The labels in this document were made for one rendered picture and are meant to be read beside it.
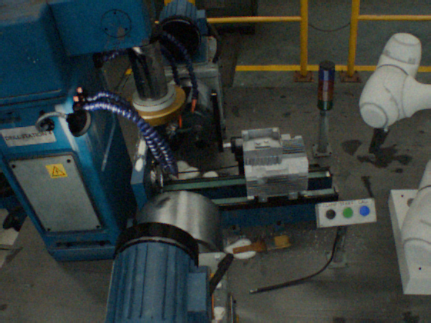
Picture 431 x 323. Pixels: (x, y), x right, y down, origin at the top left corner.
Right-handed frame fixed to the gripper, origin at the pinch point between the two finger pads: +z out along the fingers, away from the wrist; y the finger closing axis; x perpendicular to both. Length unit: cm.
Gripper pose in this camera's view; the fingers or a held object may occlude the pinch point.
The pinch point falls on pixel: (375, 144)
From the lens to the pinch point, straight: 149.0
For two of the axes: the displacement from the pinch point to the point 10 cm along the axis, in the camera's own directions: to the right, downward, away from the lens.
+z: 0.7, 6.5, 7.6
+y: 1.9, -7.5, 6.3
